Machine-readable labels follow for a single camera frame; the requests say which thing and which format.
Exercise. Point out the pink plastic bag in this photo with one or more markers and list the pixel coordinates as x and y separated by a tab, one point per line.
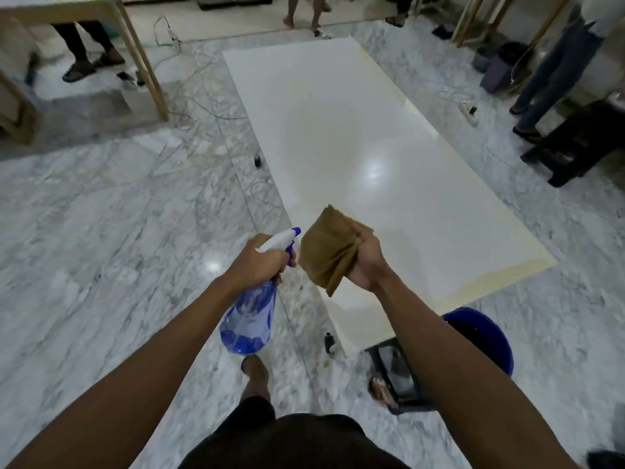
617	100

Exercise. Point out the purple trash bin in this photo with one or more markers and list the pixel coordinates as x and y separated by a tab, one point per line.
498	75

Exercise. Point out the person's left hand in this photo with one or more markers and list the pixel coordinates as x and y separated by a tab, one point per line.
259	268

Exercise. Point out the blue spray bottle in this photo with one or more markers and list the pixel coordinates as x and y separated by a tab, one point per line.
246	327

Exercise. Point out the light wooden table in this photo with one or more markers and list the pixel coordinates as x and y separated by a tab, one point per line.
140	58

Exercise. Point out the small black box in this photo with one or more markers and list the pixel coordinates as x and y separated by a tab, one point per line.
444	31

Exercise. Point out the person's left leg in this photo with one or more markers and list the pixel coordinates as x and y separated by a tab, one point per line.
256	380

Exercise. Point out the person's right hand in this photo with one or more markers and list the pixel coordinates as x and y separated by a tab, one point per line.
371	266

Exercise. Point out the grey round basin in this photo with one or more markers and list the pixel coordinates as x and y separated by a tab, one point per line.
483	60

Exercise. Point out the black power adapter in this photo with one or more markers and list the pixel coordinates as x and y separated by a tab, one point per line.
126	76

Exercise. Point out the person's right forearm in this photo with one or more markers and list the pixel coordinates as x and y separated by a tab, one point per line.
464	385

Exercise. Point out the person's black shorts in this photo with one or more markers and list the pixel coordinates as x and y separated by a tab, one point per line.
293	444

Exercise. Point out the blue plastic bucket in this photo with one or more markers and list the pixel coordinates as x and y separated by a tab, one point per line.
488	337

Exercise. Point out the white glossy table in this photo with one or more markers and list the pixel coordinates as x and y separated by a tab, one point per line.
390	117

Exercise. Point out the brown crumpled wrapper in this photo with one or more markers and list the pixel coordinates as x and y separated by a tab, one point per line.
380	389

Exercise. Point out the brown cleaning cloth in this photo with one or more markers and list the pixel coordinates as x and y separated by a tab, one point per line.
327	249

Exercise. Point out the white power strip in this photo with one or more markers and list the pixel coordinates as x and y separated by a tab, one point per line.
469	114
322	34

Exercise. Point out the black plastic bag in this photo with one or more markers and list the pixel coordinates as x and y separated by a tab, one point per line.
608	461

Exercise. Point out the person's left forearm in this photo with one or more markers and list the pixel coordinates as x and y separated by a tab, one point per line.
122	400

